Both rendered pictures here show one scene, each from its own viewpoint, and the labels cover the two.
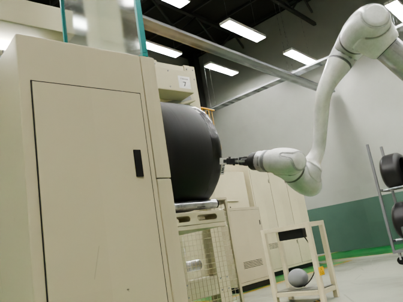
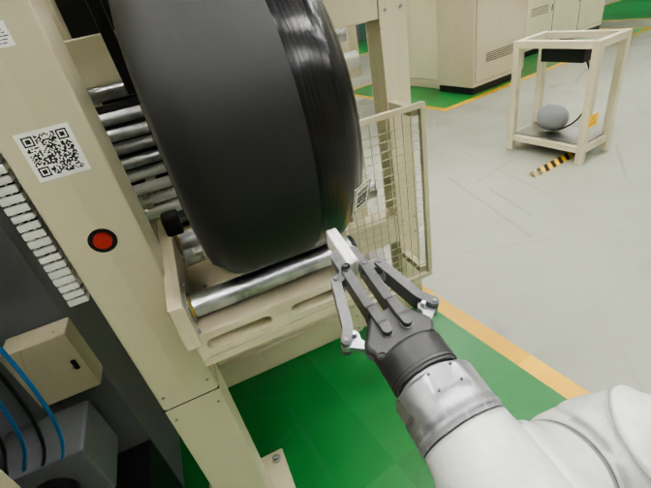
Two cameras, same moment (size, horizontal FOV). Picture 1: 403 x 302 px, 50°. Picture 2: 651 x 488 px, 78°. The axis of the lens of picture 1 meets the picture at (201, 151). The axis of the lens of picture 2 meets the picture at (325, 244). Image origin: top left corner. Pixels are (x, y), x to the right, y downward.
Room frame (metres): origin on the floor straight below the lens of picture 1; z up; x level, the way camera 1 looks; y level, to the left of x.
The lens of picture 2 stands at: (1.47, -0.27, 1.36)
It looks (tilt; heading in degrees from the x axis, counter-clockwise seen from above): 32 degrees down; 24
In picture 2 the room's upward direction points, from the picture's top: 12 degrees counter-clockwise
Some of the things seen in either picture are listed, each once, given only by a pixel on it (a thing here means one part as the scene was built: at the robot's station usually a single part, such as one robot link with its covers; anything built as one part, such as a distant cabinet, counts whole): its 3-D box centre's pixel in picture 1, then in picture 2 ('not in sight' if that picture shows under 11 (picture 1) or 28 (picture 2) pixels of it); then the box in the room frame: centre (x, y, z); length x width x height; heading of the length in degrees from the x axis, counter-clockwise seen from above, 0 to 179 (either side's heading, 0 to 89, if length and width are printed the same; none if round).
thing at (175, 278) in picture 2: not in sight; (177, 273); (2.02, 0.33, 0.90); 0.40 x 0.03 x 0.10; 40
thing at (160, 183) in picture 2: not in sight; (129, 165); (2.28, 0.61, 1.05); 0.20 x 0.15 x 0.30; 130
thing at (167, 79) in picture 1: (141, 84); not in sight; (2.44, 0.29, 1.71); 0.61 x 0.25 x 0.15; 130
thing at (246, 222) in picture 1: (236, 248); (481, 28); (7.11, -0.30, 0.62); 0.90 x 0.56 x 1.25; 140
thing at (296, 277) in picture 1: (298, 262); (562, 96); (4.84, -0.84, 0.40); 0.60 x 0.35 x 0.80; 50
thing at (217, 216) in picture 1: (189, 219); (280, 300); (2.02, 0.11, 0.83); 0.36 x 0.09 x 0.06; 130
